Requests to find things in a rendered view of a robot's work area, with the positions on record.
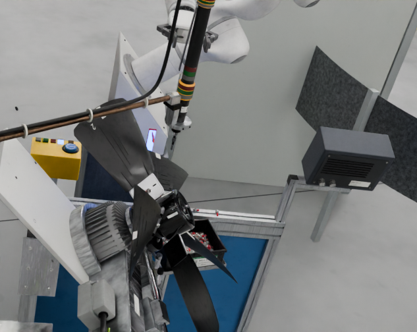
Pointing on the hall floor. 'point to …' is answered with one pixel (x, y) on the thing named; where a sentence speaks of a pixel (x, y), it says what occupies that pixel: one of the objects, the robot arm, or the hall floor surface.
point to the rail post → (257, 284)
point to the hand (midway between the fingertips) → (190, 43)
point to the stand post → (26, 305)
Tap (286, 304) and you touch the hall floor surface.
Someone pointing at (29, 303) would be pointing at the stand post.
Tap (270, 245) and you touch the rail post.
